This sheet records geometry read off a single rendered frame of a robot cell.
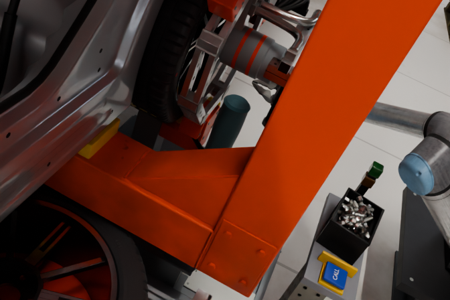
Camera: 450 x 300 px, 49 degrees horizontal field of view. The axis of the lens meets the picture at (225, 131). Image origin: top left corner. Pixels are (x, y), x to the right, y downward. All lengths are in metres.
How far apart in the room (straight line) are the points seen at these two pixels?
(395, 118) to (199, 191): 0.83
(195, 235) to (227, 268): 0.12
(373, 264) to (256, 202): 1.38
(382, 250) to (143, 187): 1.53
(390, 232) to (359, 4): 1.91
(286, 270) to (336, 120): 1.29
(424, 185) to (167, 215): 0.73
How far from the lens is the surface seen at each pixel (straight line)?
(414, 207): 2.35
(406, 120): 1.72
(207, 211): 1.21
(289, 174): 1.04
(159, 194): 1.24
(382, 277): 2.41
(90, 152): 1.28
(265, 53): 1.53
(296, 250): 2.25
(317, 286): 1.58
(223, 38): 1.33
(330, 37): 0.88
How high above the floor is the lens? 1.59
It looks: 37 degrees down
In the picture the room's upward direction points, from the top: 23 degrees clockwise
